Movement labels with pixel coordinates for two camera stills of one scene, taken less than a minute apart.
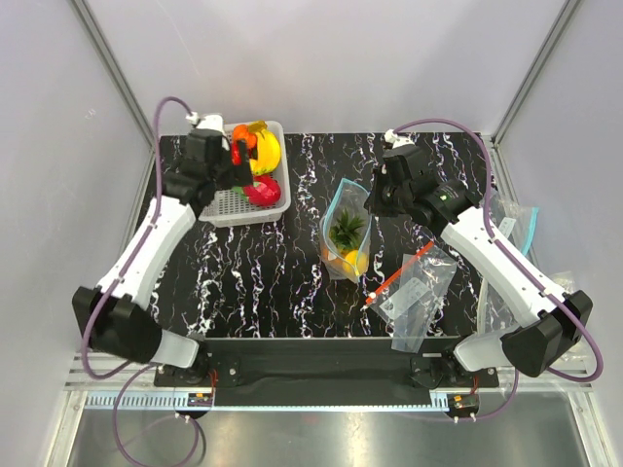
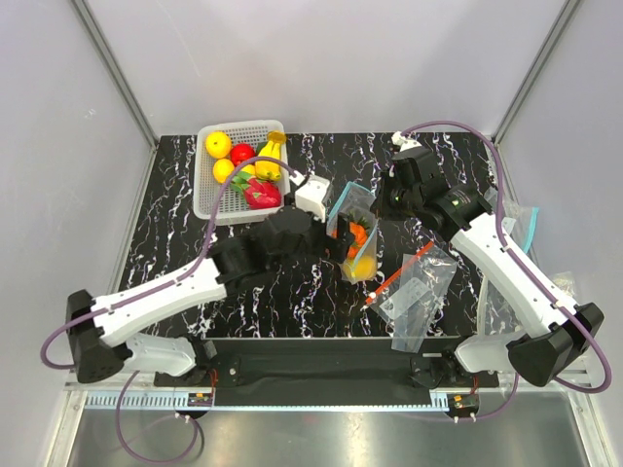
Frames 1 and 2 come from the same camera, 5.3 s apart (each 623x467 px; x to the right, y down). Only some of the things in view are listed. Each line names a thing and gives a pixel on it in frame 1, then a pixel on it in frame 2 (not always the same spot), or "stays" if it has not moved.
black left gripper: (239, 175) → (328, 246)
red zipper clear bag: (408, 302) stays
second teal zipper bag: (516, 223) stays
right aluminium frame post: (568, 11) stays
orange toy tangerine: (242, 131) → (359, 233)
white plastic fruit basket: (228, 208) stays
